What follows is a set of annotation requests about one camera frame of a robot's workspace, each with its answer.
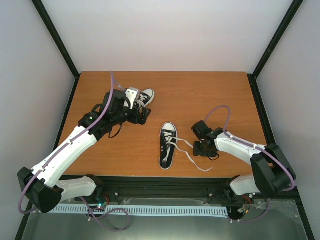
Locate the white lace of sneaker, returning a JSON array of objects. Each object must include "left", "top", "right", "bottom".
[
  {"left": 136, "top": 93, "right": 151, "bottom": 109},
  {"left": 162, "top": 132, "right": 213, "bottom": 172}
]

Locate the black canvas sneaker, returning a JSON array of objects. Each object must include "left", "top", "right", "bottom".
[
  {"left": 136, "top": 88, "right": 155, "bottom": 108},
  {"left": 159, "top": 122, "right": 178, "bottom": 170}
]

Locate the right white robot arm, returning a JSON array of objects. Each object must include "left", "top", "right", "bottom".
[{"left": 191, "top": 120, "right": 296, "bottom": 198}]

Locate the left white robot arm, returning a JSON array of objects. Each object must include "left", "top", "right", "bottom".
[{"left": 17, "top": 87, "right": 155, "bottom": 213}]

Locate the green lit circuit board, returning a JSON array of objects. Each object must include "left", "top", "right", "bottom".
[{"left": 94, "top": 192, "right": 110, "bottom": 211}]

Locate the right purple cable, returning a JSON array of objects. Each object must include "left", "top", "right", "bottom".
[{"left": 203, "top": 104, "right": 298, "bottom": 224}]

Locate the purple cable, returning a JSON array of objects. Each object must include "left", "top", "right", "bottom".
[
  {"left": 203, "top": 104, "right": 298, "bottom": 224},
  {"left": 17, "top": 70, "right": 126, "bottom": 216}
]

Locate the black aluminium frame rail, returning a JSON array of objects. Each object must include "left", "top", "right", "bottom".
[{"left": 57, "top": 174, "right": 301, "bottom": 208}]

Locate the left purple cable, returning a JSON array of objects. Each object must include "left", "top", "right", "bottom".
[{"left": 17, "top": 70, "right": 126, "bottom": 216}]

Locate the light blue slotted cable duct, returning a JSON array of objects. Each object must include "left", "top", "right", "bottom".
[{"left": 54, "top": 203, "right": 229, "bottom": 219}]

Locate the left black frame post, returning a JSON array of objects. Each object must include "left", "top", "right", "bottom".
[{"left": 31, "top": 0, "right": 81, "bottom": 79}]

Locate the black frame post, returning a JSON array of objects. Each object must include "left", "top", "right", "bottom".
[
  {"left": 31, "top": 0, "right": 81, "bottom": 79},
  {"left": 251, "top": 0, "right": 305, "bottom": 78}
]

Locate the right black frame post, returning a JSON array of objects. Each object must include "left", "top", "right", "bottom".
[{"left": 251, "top": 0, "right": 305, "bottom": 78}]

